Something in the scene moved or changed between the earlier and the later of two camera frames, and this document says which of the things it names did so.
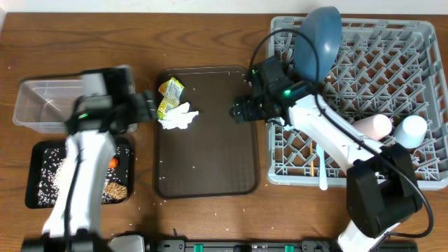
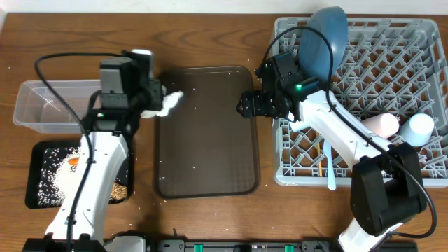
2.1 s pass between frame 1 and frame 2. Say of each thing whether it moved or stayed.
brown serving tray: stayed
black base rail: stayed
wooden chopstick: moved
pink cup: moved
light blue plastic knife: moved
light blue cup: moved
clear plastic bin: stayed
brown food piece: stayed
